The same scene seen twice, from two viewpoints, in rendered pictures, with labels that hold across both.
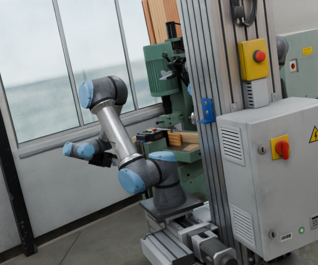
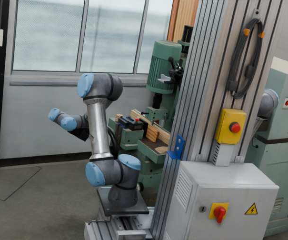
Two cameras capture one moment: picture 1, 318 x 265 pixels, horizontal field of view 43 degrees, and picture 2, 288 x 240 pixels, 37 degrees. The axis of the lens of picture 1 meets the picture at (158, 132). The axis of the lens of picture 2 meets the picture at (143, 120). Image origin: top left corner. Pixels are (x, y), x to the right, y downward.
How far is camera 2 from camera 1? 0.46 m
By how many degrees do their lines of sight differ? 7
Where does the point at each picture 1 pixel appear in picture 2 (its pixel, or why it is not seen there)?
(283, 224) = not seen: outside the picture
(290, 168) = (221, 228)
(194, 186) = (153, 181)
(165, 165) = (129, 171)
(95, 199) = (65, 143)
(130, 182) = (93, 176)
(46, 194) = (22, 125)
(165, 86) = (161, 85)
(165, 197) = (119, 196)
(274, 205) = not seen: outside the picture
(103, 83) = (103, 81)
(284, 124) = (229, 195)
